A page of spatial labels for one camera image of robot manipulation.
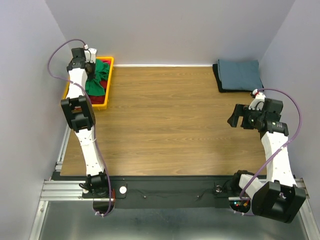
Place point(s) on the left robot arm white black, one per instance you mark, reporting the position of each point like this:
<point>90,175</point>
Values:
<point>80,117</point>

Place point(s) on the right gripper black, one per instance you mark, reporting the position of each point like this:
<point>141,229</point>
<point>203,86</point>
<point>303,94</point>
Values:
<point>244,117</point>

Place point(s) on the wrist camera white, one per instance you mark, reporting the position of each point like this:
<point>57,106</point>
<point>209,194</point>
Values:
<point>258,100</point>
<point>90,55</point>

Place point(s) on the aluminium rail frame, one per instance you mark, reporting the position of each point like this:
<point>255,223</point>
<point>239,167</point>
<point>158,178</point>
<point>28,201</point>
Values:
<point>64,214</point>

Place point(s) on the yellow plastic bin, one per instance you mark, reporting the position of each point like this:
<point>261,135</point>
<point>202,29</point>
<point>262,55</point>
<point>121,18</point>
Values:
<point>105,84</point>

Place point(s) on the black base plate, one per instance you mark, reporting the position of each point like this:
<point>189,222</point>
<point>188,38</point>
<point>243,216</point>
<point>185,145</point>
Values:
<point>172,192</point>

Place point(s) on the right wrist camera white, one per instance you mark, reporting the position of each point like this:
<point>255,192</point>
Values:
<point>258,100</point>

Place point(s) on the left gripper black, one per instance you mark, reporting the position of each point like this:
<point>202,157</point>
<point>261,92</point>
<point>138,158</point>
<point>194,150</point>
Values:
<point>91,69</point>

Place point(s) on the folded blue grey t shirt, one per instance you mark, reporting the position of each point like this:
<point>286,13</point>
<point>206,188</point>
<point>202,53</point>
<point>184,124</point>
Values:
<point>239,75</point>

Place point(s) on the green t shirt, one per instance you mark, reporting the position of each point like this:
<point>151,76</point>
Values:
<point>93,85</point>

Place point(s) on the dark red t shirt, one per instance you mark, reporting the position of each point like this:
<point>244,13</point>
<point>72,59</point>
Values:
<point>97,100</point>

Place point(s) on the pink t shirt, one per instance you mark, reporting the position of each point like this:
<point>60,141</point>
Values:
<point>105,61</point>

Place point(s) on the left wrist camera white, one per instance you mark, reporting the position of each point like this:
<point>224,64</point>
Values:
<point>90,55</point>

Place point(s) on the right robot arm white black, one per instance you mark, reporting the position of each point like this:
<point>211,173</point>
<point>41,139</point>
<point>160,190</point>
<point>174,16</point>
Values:
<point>278,198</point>

